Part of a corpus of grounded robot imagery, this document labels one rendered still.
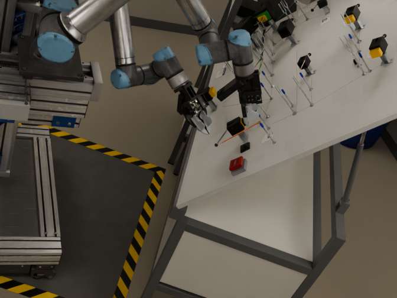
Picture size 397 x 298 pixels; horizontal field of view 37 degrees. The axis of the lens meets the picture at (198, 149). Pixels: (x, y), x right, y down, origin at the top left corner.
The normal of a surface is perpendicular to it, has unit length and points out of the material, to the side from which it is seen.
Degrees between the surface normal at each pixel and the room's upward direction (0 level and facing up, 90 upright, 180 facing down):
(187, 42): 0
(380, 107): 54
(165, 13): 90
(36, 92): 90
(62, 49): 96
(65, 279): 0
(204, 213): 0
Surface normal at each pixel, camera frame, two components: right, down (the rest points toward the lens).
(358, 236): 0.33, -0.72
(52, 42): 0.03, 0.75
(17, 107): 0.24, 0.69
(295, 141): -0.57, -0.70
